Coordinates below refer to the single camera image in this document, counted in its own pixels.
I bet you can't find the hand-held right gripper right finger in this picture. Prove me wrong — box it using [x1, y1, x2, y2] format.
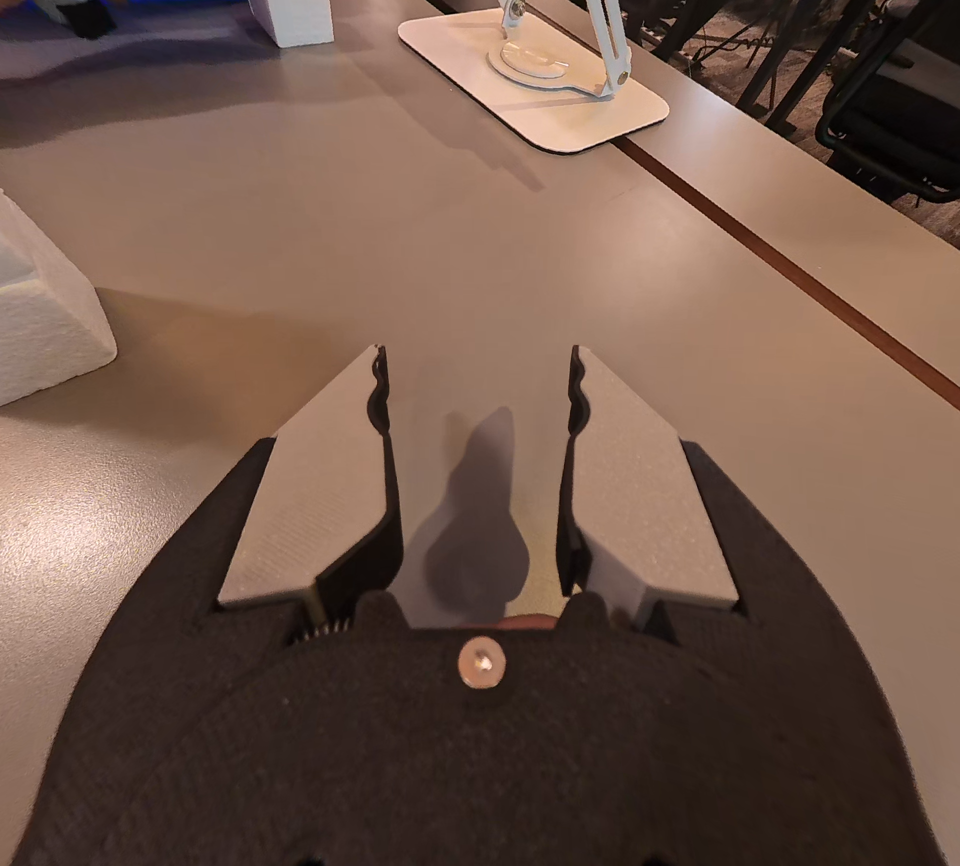
[556, 343, 742, 631]

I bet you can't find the black office chair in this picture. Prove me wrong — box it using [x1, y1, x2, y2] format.
[813, 0, 960, 203]

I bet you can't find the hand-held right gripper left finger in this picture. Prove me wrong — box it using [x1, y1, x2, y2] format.
[216, 343, 406, 616]

